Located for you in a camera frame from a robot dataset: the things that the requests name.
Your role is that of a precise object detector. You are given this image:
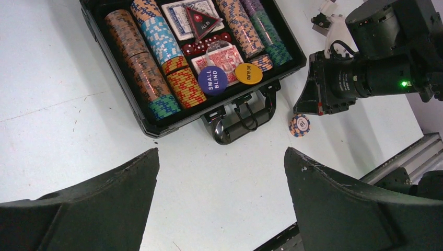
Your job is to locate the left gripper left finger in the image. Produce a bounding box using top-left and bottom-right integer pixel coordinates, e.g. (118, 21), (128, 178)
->
(1, 148), (160, 250)

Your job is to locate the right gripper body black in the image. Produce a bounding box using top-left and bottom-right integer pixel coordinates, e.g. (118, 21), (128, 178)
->
(309, 52), (422, 116)

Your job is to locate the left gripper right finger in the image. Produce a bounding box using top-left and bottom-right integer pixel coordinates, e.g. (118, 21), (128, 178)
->
(284, 147), (442, 250)

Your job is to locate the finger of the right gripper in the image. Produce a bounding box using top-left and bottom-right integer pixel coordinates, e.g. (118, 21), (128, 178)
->
(293, 61), (320, 115)

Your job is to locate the poker chip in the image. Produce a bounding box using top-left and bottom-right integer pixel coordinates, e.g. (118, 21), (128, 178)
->
(249, 54), (274, 72)
(288, 114), (311, 138)

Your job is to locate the yellow round button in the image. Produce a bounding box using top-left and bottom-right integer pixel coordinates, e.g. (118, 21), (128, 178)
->
(235, 63), (263, 85)

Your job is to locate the red playing card deck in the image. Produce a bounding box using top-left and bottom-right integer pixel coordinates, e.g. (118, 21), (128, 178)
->
(191, 45), (244, 87)

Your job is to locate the blue small blind button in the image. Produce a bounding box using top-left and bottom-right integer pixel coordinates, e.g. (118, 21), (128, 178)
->
(197, 65), (228, 96)

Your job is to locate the clear round dealer button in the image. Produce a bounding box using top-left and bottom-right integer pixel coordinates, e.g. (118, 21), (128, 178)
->
(205, 40), (233, 66)

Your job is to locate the black triangular all-in marker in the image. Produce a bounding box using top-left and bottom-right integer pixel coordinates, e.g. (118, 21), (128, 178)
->
(184, 5), (223, 42)

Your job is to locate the black poker set case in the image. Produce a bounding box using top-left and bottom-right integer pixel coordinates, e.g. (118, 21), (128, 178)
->
(80, 1), (307, 145)

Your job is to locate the blue playing card deck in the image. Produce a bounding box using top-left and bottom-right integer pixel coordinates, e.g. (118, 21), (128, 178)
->
(161, 1), (224, 41)

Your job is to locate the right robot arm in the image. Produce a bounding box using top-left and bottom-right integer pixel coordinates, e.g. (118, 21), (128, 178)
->
(293, 1), (442, 116)

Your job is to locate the red die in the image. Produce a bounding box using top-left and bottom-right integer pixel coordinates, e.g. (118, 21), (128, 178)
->
(193, 41), (207, 54)
(204, 38), (214, 49)
(211, 35), (222, 42)
(220, 32), (232, 43)
(181, 43), (196, 56)

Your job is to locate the purple chip stack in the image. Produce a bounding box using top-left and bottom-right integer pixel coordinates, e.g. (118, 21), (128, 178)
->
(240, 0), (264, 16)

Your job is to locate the pink brown chip stack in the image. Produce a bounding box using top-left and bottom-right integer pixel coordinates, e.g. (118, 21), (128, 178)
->
(215, 0), (265, 59)

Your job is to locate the brown teal chip stack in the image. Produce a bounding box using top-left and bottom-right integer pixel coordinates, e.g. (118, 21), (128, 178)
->
(105, 9), (181, 121)

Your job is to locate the orange blue chip stack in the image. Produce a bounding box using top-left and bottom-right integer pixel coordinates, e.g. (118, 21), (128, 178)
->
(130, 0), (207, 108)

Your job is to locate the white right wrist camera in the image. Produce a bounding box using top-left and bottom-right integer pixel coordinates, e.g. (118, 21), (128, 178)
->
(311, 1), (353, 59)

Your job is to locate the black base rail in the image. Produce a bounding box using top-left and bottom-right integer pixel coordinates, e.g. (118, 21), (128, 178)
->
(259, 133), (442, 250)

